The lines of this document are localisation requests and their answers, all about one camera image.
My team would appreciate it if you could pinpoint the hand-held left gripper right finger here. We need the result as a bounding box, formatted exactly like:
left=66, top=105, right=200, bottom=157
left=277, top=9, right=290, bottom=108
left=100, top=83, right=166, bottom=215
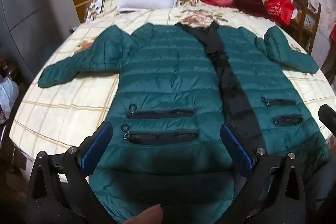
left=220, top=123, right=315, bottom=224

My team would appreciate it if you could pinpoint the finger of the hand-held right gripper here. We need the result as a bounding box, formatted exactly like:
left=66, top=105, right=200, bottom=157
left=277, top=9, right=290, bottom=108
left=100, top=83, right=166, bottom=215
left=318, top=104, right=336, bottom=136

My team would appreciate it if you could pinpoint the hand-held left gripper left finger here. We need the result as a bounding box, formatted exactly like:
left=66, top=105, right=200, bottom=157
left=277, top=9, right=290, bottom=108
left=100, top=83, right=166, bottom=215
left=26, top=120, right=124, bottom=224

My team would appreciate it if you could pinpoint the green down jacket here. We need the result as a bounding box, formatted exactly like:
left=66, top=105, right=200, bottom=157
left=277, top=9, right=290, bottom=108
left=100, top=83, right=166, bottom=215
left=38, top=21, right=331, bottom=216

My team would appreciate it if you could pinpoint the person's left hand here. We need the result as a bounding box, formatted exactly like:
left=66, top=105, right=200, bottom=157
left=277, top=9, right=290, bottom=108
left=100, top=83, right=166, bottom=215
left=121, top=203, right=164, bottom=224

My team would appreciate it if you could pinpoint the bed with floral checked sheet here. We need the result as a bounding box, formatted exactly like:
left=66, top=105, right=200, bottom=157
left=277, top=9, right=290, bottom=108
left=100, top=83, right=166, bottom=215
left=9, top=0, right=336, bottom=188

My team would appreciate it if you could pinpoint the wooden chair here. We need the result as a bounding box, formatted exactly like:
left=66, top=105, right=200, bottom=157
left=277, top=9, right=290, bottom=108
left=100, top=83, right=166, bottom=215
left=289, top=0, right=322, bottom=55

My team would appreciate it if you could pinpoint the white plastic bag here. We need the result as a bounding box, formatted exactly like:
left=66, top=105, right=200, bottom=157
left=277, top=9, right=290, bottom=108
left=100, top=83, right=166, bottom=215
left=0, top=76, right=20, bottom=123

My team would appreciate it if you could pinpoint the red plastic bag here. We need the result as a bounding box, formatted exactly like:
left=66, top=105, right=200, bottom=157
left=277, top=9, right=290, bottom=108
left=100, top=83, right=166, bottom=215
left=266, top=0, right=296, bottom=26

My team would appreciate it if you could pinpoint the dark red fuzzy cushion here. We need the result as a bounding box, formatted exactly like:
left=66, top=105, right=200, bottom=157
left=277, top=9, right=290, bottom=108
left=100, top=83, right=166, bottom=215
left=231, top=0, right=275, bottom=21

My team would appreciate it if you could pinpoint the grey refrigerator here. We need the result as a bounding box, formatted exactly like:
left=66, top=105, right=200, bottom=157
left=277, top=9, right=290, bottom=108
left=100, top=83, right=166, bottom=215
left=0, top=0, right=80, bottom=83

